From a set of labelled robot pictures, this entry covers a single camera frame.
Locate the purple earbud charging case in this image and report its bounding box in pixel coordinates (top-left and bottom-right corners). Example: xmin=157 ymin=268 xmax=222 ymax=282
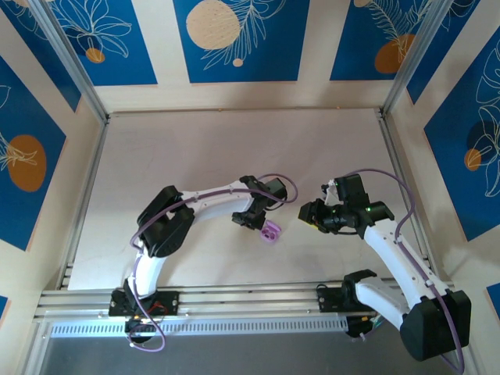
xmin=259 ymin=220 xmax=283 ymax=245

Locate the black right controller box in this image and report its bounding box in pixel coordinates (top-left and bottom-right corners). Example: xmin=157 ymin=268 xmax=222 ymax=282
xmin=345 ymin=315 xmax=388 ymax=340

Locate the black controller box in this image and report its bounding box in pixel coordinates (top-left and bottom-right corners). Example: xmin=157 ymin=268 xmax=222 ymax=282
xmin=345 ymin=315 xmax=388 ymax=340
xmin=123 ymin=315 xmax=158 ymax=345

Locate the grey metal plate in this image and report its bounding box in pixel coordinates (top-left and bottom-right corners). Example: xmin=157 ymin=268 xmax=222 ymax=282
xmin=23 ymin=335 xmax=466 ymax=375

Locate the black left controller box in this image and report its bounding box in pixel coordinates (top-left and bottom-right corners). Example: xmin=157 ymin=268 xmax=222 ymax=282
xmin=123 ymin=315 xmax=158 ymax=345

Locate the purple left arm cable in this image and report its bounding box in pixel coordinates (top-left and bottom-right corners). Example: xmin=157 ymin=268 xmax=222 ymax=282
xmin=130 ymin=173 xmax=300 ymax=313

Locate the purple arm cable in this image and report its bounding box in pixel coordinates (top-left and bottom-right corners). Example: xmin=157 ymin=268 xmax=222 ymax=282
xmin=130 ymin=173 xmax=300 ymax=313
xmin=342 ymin=168 xmax=466 ymax=373

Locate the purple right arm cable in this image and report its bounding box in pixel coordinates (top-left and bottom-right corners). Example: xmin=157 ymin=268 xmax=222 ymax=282
xmin=342 ymin=168 xmax=466 ymax=373

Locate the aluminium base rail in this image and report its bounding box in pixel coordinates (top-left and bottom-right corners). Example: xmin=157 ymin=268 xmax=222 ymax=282
xmin=33 ymin=279 xmax=458 ymax=320

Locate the aluminium table side rail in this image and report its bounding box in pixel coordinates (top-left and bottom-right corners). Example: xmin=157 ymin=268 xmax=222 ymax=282
xmin=61 ymin=116 xmax=111 ymax=277
xmin=377 ymin=111 xmax=438 ymax=280

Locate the white slotted cable duct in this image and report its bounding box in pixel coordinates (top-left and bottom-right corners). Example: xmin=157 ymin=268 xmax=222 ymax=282
xmin=50 ymin=316 xmax=348 ymax=338

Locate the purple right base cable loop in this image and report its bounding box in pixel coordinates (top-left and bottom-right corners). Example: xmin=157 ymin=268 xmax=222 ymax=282
xmin=358 ymin=318 xmax=382 ymax=341

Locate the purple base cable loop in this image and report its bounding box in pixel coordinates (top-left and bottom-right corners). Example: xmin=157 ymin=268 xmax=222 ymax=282
xmin=358 ymin=318 xmax=382 ymax=341
xmin=127 ymin=312 xmax=166 ymax=353

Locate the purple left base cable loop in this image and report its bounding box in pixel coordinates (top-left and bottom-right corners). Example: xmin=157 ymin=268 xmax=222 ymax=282
xmin=127 ymin=312 xmax=166 ymax=353

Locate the aluminium frame post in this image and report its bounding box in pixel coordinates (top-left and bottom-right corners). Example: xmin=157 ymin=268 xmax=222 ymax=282
xmin=379 ymin=0 xmax=457 ymax=118
xmin=27 ymin=0 xmax=110 ymax=124

